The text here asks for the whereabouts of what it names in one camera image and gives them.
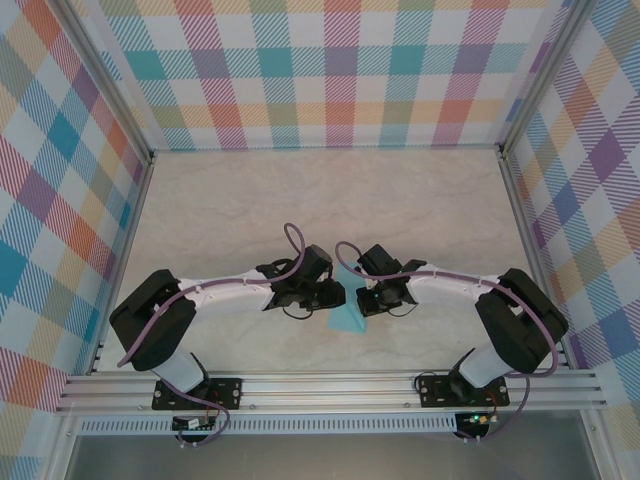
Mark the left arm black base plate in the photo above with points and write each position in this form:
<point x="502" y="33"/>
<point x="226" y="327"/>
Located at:
<point x="225" y="392"/>

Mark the grey metal panel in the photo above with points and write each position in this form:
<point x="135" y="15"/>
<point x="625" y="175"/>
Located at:
<point x="325" y="457"/>

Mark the aluminium table side rail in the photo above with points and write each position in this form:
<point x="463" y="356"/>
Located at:
<point x="125" y="252"/>
<point x="531" y="250"/>

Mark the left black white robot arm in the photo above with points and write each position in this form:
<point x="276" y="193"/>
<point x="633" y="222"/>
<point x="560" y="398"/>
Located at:
<point x="150" y="320"/>

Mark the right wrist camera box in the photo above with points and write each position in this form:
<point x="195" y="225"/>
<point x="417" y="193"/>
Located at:
<point x="367" y="285"/>

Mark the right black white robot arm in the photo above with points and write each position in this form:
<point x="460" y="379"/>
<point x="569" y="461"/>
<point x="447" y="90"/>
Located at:
<point x="520" y="325"/>

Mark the aluminium frame post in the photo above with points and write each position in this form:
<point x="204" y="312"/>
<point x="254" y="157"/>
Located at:
<point x="542" y="75"/>
<point x="107" y="75"/>

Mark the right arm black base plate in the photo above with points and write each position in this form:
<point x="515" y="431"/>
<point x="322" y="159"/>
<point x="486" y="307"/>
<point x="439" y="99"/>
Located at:
<point x="435" y="392"/>

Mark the aluminium mounting rail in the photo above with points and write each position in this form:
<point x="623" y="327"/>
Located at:
<point x="325" y="390"/>

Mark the light blue paper sheet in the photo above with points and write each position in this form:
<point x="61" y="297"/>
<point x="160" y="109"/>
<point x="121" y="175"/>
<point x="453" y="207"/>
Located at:
<point x="347" y="320"/>

